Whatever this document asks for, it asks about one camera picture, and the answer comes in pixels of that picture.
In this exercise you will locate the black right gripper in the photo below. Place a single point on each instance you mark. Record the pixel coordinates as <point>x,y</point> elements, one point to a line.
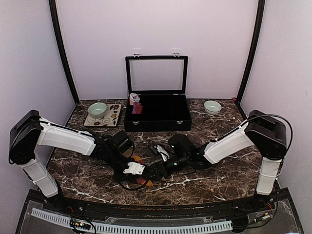
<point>156,169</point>

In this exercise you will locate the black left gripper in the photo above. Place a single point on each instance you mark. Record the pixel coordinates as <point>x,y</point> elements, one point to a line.
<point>129,176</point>

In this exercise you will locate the magenta striped sock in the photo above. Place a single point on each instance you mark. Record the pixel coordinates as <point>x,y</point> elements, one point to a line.
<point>142,172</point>

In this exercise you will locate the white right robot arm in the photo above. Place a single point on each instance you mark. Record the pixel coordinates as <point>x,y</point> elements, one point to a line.
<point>268,133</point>

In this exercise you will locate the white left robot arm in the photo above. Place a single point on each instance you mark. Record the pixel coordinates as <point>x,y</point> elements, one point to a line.
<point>33,130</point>

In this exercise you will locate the green ceramic bowl on plate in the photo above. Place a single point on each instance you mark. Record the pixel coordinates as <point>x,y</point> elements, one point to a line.
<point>97,110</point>

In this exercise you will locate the magenta purple rolled sock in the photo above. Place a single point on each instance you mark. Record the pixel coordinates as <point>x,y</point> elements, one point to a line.
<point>137,108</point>

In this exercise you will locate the pink white rolled sock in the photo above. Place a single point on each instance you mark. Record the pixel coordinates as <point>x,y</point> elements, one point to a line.
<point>134,98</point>

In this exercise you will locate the green bowl at right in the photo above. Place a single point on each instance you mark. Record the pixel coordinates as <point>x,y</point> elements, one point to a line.
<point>212,107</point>

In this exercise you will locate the black compartment storage box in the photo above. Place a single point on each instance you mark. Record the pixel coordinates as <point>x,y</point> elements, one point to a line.
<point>160,82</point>

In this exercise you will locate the black left corner post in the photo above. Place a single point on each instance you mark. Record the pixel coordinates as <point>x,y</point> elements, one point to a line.
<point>61,50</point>

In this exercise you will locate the black corner post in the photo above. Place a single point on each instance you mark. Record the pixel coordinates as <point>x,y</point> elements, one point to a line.
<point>252,50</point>
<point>61,50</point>

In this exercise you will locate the black right corner post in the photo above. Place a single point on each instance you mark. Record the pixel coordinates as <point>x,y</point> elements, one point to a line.
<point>252,50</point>

